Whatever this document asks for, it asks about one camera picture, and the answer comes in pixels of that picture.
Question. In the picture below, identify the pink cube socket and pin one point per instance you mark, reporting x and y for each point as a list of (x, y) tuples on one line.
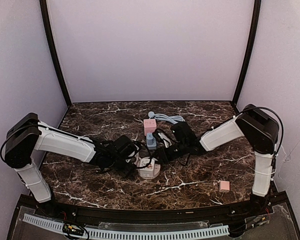
[(149, 126)]

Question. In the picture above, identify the white cube socket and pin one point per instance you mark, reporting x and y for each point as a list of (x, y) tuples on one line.
[(144, 162)]

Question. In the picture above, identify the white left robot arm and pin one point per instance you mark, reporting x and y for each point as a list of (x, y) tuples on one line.
[(30, 134)]

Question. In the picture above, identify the small circuit board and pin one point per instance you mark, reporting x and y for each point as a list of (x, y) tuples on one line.
[(73, 230)]

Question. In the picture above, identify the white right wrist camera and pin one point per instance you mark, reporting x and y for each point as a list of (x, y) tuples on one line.
[(163, 138)]

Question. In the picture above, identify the black left corner post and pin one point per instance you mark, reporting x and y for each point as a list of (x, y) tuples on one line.
[(53, 51)]

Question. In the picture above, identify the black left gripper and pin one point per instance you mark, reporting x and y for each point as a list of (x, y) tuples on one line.
[(129, 161)]

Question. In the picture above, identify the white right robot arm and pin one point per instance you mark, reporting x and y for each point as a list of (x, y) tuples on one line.
[(260, 127)]

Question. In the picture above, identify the black right corner post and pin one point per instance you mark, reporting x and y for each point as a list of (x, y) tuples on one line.
[(248, 51)]

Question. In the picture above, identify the white slotted cable duct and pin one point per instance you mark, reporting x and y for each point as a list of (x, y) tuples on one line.
[(113, 231)]

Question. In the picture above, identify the pink round socket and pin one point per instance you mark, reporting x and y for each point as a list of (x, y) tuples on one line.
[(150, 172)]

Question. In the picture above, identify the small pink charger plug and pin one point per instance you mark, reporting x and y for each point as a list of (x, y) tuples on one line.
[(224, 186)]

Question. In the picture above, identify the black corner post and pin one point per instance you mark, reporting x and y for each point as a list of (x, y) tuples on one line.
[(53, 51), (248, 51)]

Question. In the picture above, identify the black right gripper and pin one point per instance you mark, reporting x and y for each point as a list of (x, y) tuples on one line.
[(162, 154)]

